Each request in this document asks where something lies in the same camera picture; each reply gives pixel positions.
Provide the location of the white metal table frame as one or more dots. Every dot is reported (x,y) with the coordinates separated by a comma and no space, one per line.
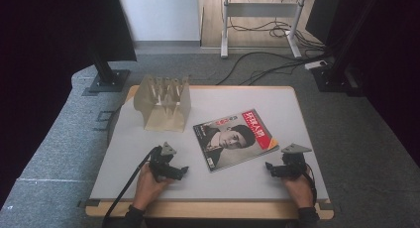
(261,10)

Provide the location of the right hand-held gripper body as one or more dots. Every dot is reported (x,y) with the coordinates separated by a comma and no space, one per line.
(293,163)

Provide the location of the white power strip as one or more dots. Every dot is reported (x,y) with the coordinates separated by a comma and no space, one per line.
(315,64)

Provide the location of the black curtain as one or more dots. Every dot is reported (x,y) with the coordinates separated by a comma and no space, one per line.
(49,29)
(396,56)

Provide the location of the person's right hand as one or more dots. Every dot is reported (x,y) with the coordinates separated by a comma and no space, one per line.
(298,190)

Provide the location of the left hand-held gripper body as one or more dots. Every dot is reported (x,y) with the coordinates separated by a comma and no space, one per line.
(161,162)

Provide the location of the wooden magazine rack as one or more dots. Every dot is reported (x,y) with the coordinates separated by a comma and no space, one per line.
(165,105)

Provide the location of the black metal stand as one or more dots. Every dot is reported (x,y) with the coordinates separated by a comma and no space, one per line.
(336,74)
(107,76)

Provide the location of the magazine with portrait cover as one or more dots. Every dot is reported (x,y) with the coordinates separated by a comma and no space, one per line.
(232,140)

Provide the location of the person's left hand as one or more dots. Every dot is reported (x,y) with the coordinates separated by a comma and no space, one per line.
(148,188)

